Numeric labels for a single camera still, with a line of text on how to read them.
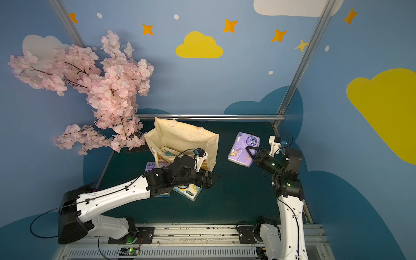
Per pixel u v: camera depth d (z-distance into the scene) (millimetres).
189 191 823
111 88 584
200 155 626
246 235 749
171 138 931
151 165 926
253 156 639
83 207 411
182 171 517
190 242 743
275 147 637
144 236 750
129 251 706
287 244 406
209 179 607
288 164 514
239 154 675
